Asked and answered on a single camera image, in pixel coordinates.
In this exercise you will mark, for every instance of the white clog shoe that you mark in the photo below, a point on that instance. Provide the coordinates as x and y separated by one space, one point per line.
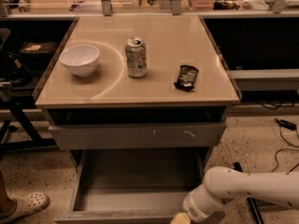
25 206

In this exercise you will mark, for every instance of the black power adapter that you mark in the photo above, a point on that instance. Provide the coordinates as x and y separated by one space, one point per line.
286 124

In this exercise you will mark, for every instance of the black stand left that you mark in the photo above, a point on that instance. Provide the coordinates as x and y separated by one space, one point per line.
36 140

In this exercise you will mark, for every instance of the crushed soda can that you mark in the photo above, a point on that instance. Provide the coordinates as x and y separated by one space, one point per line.
135 51

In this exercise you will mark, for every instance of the black snack bar wrapper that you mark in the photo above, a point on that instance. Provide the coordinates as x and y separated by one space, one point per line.
186 77

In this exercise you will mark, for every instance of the white ceramic bowl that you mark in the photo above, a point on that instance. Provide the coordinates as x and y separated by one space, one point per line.
80 60

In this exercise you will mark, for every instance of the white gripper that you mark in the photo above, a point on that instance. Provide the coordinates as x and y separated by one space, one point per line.
192 206

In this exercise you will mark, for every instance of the grey drawer cabinet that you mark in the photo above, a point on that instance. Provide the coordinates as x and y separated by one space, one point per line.
110 96

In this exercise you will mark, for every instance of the black box on shelf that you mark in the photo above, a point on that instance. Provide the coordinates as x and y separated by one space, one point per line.
38 50

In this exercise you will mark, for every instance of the black metal floor frame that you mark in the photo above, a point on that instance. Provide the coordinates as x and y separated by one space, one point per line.
253 207

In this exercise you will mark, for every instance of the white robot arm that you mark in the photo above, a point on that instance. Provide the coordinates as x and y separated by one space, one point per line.
222 186

